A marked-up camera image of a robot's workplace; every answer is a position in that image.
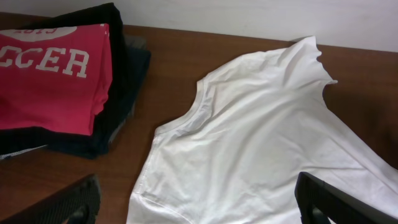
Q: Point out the red soccer folded shirt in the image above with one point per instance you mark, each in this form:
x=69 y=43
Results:
x=57 y=79

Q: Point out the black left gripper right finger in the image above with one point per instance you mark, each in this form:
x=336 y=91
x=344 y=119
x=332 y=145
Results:
x=322 y=203

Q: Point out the black folded shirt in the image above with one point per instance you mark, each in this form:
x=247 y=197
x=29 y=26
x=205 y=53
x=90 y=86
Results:
x=19 y=140

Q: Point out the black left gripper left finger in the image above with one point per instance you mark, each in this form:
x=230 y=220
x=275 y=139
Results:
x=78 y=203

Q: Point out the dark navy folded garment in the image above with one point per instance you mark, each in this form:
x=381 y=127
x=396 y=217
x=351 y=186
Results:
x=130 y=69

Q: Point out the white t-shirt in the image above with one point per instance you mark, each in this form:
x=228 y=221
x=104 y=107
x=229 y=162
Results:
x=235 y=156

